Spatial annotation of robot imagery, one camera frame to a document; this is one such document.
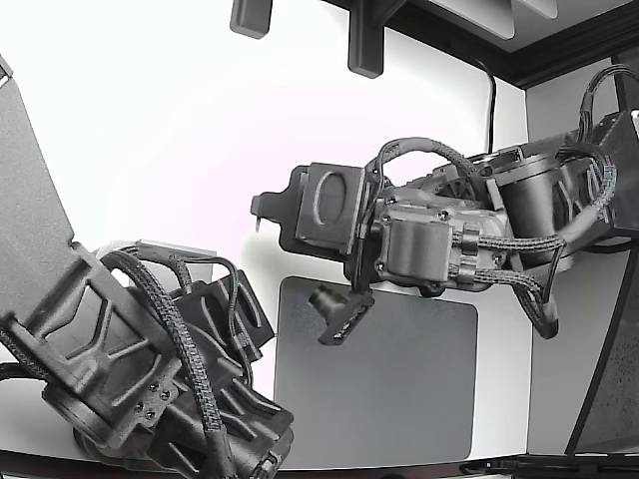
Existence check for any tall black overhead bracket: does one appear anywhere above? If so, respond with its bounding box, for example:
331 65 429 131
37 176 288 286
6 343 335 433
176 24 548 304
346 0 385 79

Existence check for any thin black wall cable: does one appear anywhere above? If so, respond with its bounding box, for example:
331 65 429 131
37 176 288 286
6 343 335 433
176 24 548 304
468 57 499 154

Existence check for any black overhead frame beam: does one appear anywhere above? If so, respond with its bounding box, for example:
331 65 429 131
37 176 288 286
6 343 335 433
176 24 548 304
319 0 639 91

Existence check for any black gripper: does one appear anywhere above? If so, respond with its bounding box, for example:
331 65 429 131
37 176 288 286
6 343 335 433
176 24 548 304
251 162 380 286

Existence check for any black slanted frame strut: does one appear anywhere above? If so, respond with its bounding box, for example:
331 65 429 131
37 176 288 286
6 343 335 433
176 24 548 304
566 253 639 455

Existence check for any grey rubber mat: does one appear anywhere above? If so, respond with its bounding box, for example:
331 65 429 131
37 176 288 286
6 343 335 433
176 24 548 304
273 275 479 463

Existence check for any small black overhead bracket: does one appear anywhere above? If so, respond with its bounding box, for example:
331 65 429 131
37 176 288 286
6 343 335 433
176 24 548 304
229 0 275 39

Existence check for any black braided cable sleeve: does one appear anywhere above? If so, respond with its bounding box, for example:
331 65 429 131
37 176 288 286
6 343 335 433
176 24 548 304
97 248 239 479
366 138 480 181
463 64 623 340

